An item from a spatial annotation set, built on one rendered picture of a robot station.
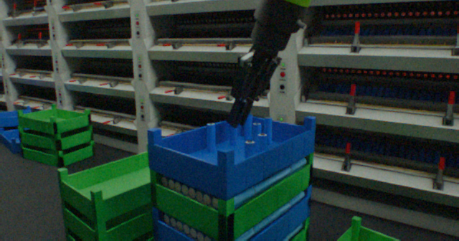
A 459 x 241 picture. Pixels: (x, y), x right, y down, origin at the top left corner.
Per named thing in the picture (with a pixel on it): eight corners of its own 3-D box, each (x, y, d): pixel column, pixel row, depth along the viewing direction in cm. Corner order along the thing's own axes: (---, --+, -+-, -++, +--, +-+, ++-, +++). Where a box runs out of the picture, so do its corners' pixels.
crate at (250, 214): (226, 247, 52) (226, 201, 50) (150, 206, 64) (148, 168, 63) (312, 184, 74) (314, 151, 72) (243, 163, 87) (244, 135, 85)
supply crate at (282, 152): (226, 201, 50) (226, 152, 48) (148, 168, 63) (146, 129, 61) (314, 151, 72) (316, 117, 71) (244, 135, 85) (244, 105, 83)
